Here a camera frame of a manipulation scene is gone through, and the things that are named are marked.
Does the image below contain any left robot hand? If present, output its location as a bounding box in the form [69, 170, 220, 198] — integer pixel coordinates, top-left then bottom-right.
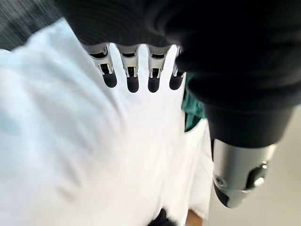
[56, 0, 301, 209]

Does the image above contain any teal green cloth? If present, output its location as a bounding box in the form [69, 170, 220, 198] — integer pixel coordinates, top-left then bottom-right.
[181, 72, 207, 132]

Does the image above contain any white bed sheet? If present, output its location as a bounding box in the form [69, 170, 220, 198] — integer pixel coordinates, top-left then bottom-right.
[0, 18, 214, 226]

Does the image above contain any dark grey ribbed blanket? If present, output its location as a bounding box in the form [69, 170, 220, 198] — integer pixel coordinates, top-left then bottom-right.
[0, 0, 63, 51]

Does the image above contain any black object at bed edge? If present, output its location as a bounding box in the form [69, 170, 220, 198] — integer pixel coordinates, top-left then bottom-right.
[147, 207, 177, 226]

